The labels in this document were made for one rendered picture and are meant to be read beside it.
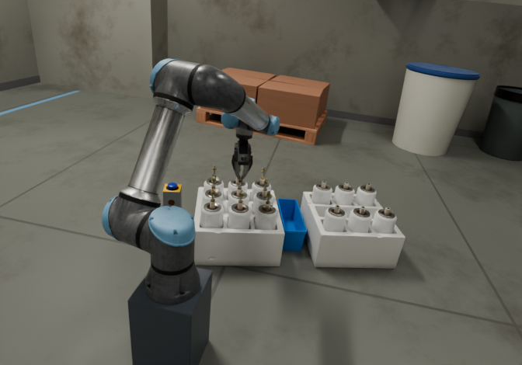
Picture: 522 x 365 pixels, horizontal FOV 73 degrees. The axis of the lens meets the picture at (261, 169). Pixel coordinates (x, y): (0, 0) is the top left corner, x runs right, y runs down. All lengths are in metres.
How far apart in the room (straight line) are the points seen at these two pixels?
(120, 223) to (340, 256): 1.01
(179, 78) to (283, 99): 2.11
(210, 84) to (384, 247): 1.11
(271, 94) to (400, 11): 1.63
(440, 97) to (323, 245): 2.02
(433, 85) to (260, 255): 2.21
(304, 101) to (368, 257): 1.67
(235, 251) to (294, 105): 1.77
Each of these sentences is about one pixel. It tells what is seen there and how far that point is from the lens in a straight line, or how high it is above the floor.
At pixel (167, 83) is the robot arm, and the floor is 0.83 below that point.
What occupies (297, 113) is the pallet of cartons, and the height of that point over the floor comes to 0.25.
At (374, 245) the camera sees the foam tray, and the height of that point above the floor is 0.13.
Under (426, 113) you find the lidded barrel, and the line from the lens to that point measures 3.32.
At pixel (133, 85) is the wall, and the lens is 4.22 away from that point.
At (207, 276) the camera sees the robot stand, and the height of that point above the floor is 0.30.
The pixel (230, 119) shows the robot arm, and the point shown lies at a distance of 1.35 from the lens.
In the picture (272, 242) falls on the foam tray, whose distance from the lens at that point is 1.54.
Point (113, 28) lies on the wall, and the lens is 4.23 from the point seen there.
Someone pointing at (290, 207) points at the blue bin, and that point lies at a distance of 1.93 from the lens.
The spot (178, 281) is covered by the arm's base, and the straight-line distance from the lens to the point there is 1.00.
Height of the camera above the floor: 1.04
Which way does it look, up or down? 25 degrees down
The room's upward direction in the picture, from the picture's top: 6 degrees clockwise
